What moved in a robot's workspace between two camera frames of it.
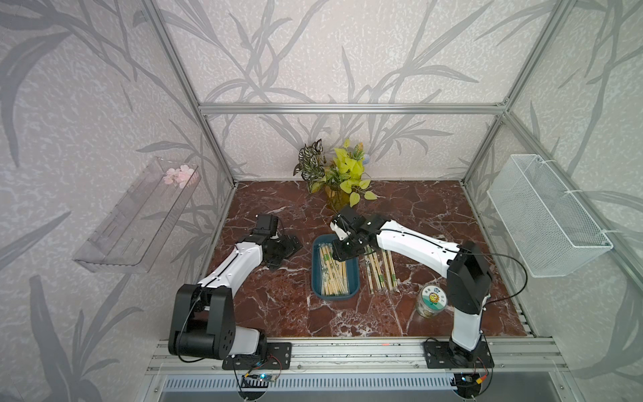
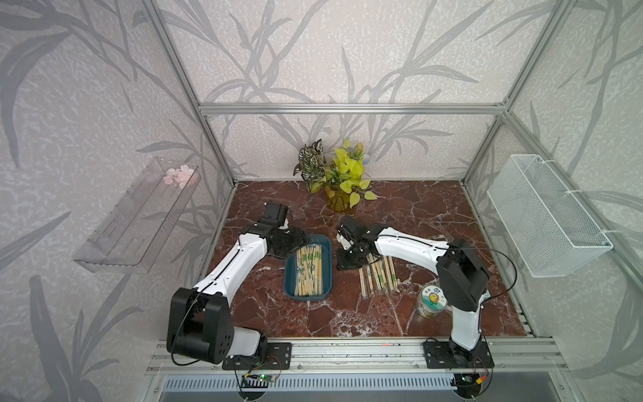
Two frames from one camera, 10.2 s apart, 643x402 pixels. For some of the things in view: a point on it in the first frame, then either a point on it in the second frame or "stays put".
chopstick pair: x=392 y=270 stays put
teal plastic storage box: x=353 y=272 → x=325 y=241
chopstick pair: x=378 y=271 stays put
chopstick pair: x=370 y=260 stays put
